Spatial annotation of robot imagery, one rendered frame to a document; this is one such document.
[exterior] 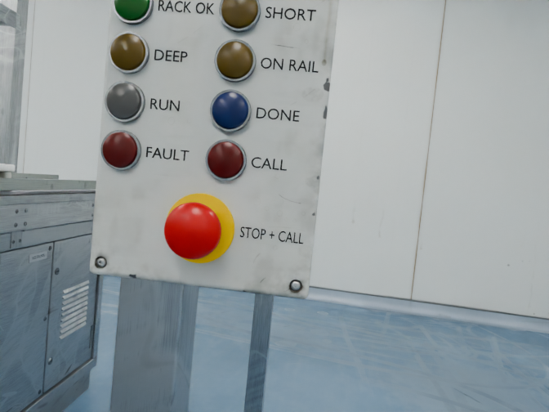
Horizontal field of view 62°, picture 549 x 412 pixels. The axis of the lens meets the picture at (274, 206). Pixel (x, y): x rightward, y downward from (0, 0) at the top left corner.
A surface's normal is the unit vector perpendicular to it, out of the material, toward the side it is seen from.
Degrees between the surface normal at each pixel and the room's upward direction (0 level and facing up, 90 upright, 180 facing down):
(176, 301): 90
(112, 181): 90
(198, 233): 90
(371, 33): 90
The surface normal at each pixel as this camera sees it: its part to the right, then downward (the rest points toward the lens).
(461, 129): -0.17, 0.04
